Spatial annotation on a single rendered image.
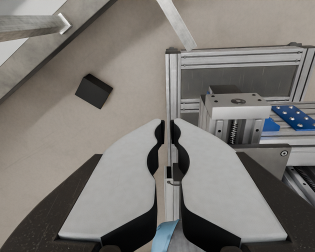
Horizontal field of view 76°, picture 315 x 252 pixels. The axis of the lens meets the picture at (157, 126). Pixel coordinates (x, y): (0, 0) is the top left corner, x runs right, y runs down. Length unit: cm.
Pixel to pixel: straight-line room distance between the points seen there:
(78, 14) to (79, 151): 135
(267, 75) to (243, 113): 90
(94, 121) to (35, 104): 46
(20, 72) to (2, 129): 127
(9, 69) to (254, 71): 121
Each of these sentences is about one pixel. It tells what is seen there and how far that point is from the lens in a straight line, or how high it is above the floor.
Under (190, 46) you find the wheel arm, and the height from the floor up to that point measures 83.
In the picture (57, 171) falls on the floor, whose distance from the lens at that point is 216.
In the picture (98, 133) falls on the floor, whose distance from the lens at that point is 175.
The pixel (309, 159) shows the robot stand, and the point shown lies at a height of 95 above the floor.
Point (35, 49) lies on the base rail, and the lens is 86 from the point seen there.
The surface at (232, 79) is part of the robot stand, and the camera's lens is 133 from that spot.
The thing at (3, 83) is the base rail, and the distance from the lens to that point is 97.
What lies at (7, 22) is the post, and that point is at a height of 98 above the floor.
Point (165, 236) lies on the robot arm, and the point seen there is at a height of 120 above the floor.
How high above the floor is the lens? 143
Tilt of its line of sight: 61 degrees down
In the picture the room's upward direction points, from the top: 176 degrees counter-clockwise
